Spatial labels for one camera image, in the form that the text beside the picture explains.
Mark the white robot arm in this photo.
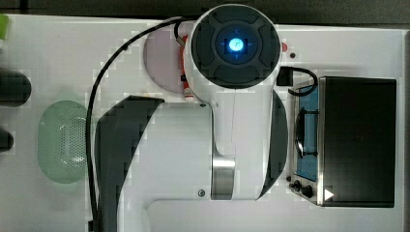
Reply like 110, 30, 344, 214
95, 4, 288, 232

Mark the lilac round plate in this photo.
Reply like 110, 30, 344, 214
143, 27, 184, 94

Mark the black toaster oven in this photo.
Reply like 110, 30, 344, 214
287, 76, 396, 208

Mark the green perforated oval tray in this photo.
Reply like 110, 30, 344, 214
38, 101, 87, 184

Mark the black cylinder upper left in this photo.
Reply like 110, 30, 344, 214
0, 70, 32, 107

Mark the black cylinder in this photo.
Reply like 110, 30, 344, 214
0, 129, 15, 152
0, 70, 32, 107

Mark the black cylinder lower left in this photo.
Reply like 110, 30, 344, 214
0, 129, 15, 152

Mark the green object top left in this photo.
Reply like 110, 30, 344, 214
0, 14, 9, 41

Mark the black short cable with plug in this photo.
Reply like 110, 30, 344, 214
276, 66, 319, 98

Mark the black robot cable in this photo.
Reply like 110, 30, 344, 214
85, 16, 184, 232

